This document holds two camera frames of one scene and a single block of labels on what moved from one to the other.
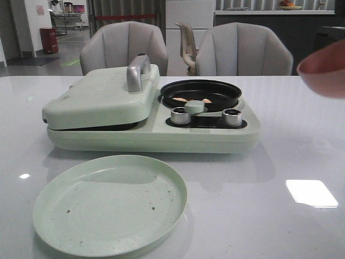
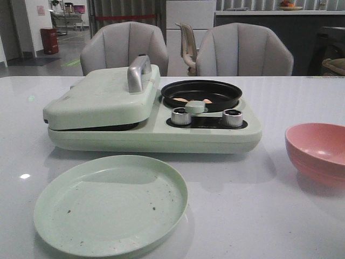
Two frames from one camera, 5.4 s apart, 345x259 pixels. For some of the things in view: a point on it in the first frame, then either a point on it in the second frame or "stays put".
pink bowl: [323, 70] → [318, 149]
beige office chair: [188, 49] stays put
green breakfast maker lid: [107, 94] stays put
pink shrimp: [181, 99] stays put
